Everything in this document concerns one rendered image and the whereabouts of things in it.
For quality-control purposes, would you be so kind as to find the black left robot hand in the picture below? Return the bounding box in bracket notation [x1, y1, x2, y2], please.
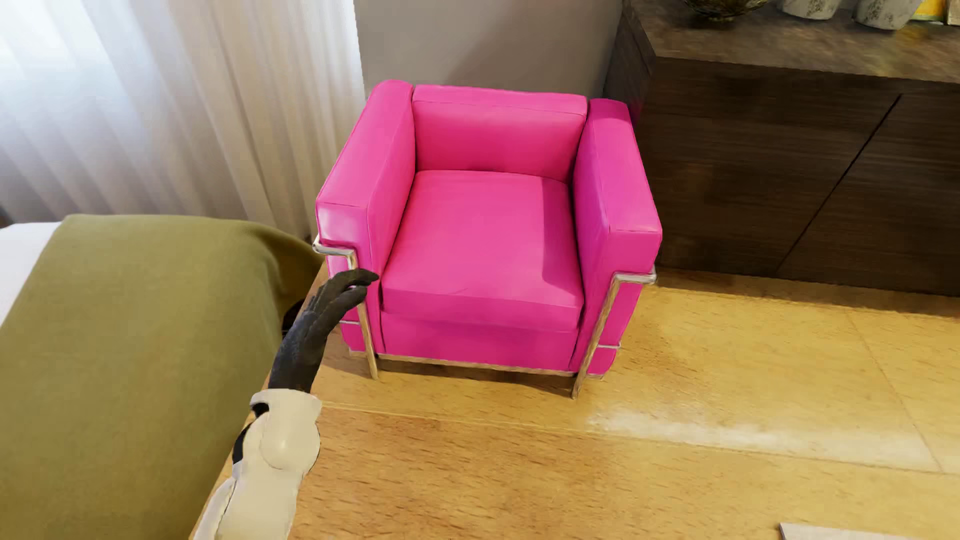
[267, 268, 381, 394]

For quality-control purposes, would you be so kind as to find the pink leather armchair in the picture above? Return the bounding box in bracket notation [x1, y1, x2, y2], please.
[312, 79, 664, 399]

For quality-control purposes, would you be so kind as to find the olive green bed blanket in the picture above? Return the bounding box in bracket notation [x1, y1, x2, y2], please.
[0, 213, 326, 540]

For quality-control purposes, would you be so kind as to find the white sheer curtain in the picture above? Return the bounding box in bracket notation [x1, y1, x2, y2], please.
[0, 0, 366, 242]

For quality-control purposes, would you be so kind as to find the white bed sheet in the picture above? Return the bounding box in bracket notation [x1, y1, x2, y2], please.
[0, 221, 62, 327]

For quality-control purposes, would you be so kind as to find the dark wooden sideboard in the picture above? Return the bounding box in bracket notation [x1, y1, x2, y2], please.
[603, 0, 960, 298]

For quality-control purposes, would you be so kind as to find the dark decorative bowl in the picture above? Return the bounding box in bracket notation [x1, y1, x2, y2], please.
[684, 0, 771, 20]

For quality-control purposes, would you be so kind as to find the grey floor rug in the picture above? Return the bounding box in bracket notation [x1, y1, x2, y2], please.
[779, 522, 911, 540]

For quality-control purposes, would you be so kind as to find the white patterned ceramic pot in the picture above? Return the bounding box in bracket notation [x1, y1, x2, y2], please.
[780, 0, 843, 21]
[855, 0, 923, 31]

